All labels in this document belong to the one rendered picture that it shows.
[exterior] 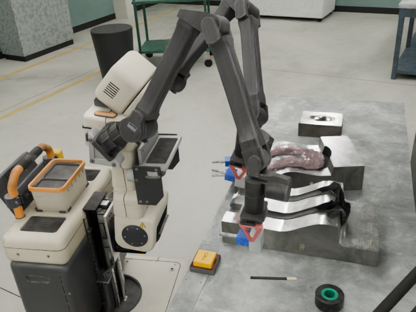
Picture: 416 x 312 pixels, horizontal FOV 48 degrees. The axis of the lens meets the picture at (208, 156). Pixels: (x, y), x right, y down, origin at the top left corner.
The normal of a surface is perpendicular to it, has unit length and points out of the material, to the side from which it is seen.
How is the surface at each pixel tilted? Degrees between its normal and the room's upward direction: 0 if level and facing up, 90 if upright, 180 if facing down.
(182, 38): 81
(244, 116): 71
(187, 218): 0
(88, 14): 90
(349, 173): 90
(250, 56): 55
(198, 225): 0
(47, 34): 90
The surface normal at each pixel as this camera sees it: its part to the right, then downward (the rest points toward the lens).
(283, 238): -0.31, 0.47
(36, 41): 0.87, 0.18
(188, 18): -0.40, 0.18
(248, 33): -0.52, -0.14
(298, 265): -0.06, -0.88
